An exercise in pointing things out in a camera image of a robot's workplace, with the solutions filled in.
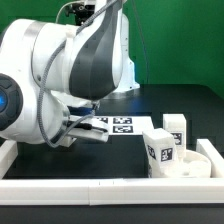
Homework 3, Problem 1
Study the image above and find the white U-shaped frame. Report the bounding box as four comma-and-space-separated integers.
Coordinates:
0, 140, 224, 206

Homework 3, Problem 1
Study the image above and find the white marker sheet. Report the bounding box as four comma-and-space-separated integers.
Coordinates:
97, 116, 154, 135

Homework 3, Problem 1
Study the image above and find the white camera cable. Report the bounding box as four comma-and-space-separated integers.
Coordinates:
54, 2, 76, 24

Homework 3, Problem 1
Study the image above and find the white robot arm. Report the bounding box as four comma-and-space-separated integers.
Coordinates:
0, 0, 139, 148

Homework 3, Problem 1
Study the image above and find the black camera on stand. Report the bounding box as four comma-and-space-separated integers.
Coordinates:
65, 0, 96, 26

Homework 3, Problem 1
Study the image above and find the white round stool seat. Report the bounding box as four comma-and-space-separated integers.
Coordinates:
149, 150, 211, 178

